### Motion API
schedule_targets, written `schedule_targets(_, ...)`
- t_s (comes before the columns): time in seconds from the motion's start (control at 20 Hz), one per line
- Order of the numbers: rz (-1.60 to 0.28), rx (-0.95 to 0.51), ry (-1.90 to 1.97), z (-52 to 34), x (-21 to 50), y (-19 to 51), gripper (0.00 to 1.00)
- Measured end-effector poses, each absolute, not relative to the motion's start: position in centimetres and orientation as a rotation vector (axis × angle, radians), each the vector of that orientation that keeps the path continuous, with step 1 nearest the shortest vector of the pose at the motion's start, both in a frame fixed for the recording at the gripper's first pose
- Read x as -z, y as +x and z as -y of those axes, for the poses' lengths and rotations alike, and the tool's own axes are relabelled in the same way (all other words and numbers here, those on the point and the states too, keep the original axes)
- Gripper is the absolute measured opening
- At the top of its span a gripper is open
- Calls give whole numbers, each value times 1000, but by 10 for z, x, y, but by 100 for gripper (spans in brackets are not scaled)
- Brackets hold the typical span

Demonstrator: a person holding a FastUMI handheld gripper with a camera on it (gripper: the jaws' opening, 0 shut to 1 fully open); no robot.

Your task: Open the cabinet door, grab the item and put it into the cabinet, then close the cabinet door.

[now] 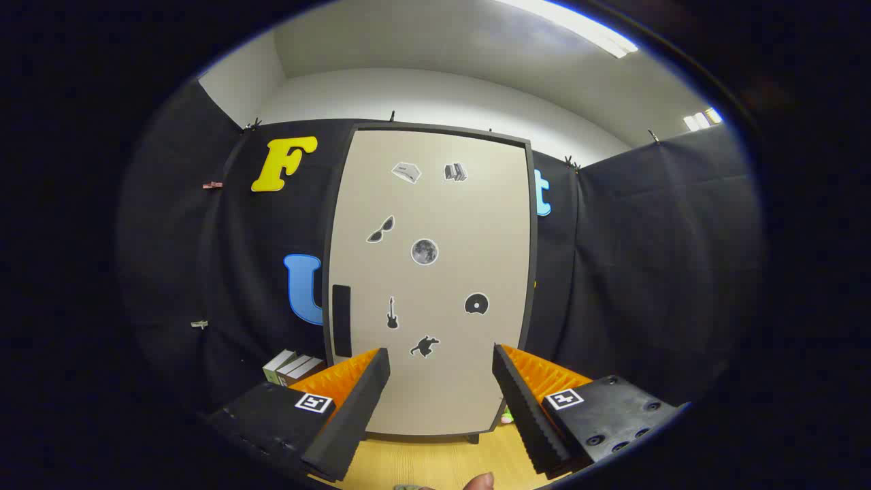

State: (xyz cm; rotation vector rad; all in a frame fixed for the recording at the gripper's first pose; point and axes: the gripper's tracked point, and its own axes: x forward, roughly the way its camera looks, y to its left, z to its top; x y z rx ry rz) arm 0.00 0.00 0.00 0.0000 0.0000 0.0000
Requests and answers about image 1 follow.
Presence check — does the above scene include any beige cabinet door black handle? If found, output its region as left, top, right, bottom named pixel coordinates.
left=325, top=129, right=535, bottom=436

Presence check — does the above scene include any long ceiling light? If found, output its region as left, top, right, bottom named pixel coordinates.
left=497, top=0, right=639, bottom=59

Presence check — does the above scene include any small bright ceiling lamp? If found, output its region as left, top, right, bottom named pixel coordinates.
left=684, top=107, right=723, bottom=131

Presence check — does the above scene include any dark grey cabinet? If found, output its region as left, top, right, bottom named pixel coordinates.
left=322, top=122, right=540, bottom=444

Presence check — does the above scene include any black backdrop cloth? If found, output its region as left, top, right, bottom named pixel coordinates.
left=116, top=78, right=766, bottom=416

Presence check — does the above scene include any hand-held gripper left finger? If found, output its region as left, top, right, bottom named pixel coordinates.
left=204, top=347, right=392, bottom=484

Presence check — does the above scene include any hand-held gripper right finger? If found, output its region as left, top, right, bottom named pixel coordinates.
left=491, top=344, right=691, bottom=480

